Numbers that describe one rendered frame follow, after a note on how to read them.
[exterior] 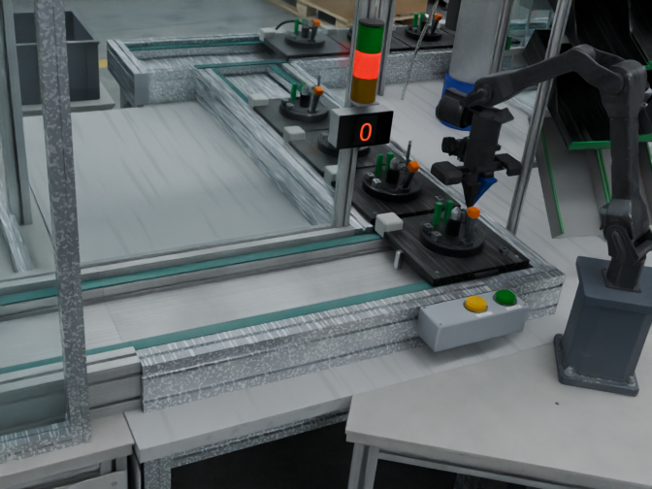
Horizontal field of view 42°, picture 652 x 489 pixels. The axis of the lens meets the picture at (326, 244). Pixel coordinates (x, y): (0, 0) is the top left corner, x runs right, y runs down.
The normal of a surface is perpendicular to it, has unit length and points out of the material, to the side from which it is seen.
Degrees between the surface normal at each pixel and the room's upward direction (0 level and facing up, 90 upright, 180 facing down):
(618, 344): 90
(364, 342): 90
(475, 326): 90
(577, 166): 45
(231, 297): 0
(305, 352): 90
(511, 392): 0
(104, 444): 0
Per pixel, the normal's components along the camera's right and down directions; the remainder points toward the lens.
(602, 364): -0.15, 0.48
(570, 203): 0.26, -0.25
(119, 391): 0.44, 0.49
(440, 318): 0.09, -0.86
